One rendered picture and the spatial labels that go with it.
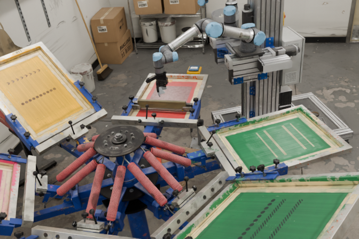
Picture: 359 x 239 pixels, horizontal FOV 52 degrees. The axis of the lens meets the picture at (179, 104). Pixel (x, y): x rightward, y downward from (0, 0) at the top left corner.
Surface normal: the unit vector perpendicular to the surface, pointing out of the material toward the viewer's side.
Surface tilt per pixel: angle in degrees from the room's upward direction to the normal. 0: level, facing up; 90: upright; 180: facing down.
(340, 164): 0
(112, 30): 90
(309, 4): 90
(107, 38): 91
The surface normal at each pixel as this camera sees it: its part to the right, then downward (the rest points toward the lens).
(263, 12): 0.20, 0.50
